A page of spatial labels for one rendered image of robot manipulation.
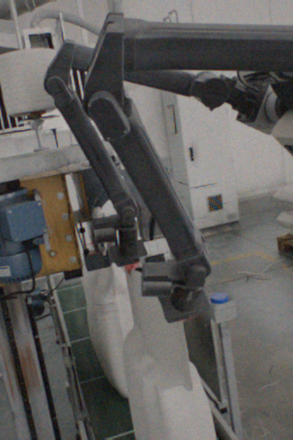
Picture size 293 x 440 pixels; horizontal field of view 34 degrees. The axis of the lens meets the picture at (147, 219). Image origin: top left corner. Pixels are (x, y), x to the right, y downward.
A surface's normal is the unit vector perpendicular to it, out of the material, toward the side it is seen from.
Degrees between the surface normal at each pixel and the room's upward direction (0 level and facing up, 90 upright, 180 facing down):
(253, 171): 90
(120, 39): 119
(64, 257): 90
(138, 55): 123
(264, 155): 90
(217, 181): 90
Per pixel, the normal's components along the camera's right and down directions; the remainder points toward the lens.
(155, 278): 0.04, 0.67
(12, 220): 0.65, 0.07
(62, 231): 0.27, 0.18
